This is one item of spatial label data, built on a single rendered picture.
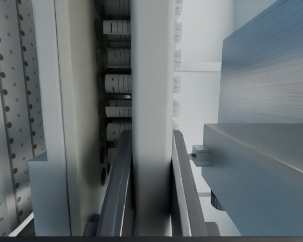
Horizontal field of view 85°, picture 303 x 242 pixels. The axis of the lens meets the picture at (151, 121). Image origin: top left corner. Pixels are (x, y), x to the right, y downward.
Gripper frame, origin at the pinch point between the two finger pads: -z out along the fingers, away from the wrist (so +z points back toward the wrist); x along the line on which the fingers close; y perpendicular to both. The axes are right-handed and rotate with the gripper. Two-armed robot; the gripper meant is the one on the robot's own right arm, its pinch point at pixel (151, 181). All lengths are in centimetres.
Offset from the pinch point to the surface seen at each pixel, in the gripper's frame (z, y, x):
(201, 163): -11.8, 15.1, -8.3
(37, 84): -9.9, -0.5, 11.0
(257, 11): -339, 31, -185
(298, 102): -23.3, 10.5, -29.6
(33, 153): -5.3, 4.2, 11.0
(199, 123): -260, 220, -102
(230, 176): -6.8, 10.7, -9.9
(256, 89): -36.4, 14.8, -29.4
